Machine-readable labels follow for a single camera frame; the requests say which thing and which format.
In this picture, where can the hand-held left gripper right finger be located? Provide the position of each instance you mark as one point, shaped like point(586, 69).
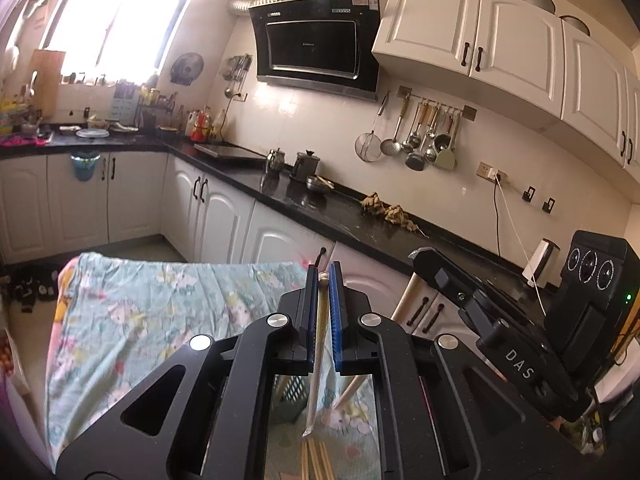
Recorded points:
point(336, 320)

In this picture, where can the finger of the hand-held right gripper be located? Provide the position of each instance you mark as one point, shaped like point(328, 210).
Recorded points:
point(440, 272)

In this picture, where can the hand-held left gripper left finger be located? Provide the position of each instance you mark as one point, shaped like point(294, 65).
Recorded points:
point(310, 320)

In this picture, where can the wooden chopstick pair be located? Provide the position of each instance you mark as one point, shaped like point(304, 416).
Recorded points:
point(306, 460)
point(354, 393)
point(325, 465)
point(318, 350)

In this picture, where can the green grid utensil holder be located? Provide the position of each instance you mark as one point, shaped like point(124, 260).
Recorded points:
point(292, 400)

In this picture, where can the ginger root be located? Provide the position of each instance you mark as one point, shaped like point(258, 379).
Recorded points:
point(372, 201)
point(397, 215)

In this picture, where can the white electric kettle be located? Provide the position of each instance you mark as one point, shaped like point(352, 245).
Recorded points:
point(537, 265)

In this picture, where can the green spatula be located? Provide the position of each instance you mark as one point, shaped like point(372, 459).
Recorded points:
point(445, 160)

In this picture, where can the black ladle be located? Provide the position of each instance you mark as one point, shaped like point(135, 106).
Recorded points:
point(415, 161)

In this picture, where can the steel scoop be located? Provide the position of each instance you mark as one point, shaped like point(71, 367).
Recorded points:
point(442, 141)

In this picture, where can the steel serving spoon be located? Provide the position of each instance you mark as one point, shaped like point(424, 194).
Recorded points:
point(411, 141)

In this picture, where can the steel bowl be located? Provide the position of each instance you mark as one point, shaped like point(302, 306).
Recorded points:
point(316, 185)

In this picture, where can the steel ladle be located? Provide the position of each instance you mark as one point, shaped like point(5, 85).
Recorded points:
point(390, 146)

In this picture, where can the steel lidded pot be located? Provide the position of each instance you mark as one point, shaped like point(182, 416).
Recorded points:
point(304, 167)

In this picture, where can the cartoon printed tablecloth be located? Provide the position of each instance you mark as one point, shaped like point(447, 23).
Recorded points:
point(150, 320)

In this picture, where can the steel teapot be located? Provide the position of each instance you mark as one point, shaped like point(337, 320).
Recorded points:
point(275, 162)

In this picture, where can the black induction cooktop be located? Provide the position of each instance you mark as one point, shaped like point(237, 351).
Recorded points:
point(227, 151)

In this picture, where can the yellow oil bottle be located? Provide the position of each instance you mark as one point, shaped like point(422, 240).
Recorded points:
point(218, 127)

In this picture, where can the black range hood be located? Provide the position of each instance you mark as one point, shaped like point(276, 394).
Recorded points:
point(315, 50)

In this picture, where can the white base kitchen cabinet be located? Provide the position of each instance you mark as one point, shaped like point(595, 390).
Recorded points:
point(75, 210)

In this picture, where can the black dish rack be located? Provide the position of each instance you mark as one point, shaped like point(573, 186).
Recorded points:
point(155, 110)

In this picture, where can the dark slipper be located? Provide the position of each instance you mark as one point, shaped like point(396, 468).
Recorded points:
point(25, 294)
point(47, 285)

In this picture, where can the blue hanging bin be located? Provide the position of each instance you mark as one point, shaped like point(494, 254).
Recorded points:
point(85, 167)

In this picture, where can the pale knife block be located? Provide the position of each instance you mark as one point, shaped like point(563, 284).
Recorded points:
point(124, 105)

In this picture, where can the white plate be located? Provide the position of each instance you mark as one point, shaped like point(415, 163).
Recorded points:
point(92, 133)

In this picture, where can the pink dish mat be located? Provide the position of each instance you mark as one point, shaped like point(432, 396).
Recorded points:
point(22, 140)

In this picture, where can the kitchen window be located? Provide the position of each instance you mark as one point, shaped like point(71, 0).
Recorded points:
point(125, 20)

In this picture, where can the wooden cutting board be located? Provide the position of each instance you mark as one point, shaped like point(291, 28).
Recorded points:
point(46, 85)

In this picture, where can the wall socket with charger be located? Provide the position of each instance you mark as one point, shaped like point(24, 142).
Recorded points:
point(487, 171)

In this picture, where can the black wall hook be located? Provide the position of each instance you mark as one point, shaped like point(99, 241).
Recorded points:
point(549, 205)
point(529, 193)

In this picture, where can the wall utensil rail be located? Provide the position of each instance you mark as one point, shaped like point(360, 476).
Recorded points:
point(469, 113)

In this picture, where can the white wall cabinet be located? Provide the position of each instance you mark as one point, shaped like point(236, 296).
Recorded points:
point(515, 50)

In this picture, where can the round wall fan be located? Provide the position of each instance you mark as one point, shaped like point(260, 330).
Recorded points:
point(186, 68)

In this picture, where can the aluminium flexible duct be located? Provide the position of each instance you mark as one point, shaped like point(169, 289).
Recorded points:
point(260, 1)

